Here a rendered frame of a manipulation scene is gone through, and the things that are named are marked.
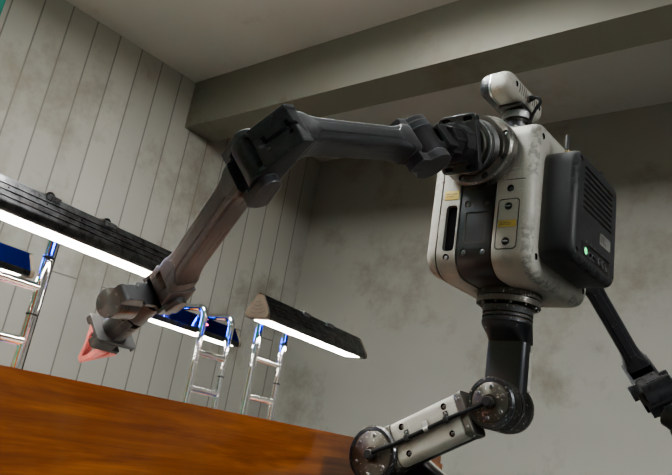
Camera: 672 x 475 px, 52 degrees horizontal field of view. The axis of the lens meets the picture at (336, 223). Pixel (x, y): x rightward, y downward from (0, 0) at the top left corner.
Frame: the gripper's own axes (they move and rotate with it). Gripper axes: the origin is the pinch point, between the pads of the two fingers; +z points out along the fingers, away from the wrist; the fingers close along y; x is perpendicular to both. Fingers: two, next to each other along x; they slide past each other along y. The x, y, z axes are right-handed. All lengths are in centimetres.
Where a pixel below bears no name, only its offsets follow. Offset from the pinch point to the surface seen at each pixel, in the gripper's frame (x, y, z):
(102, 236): -19.3, 2.7, -15.7
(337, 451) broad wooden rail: 27, -57, -16
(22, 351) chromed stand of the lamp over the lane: -11.7, 0.5, 14.3
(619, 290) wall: -20, -243, -100
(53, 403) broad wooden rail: 25.9, 27.5, -16.6
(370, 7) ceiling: -153, -128, -93
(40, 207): -20.0, 18.3, -15.9
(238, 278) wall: -154, -224, 66
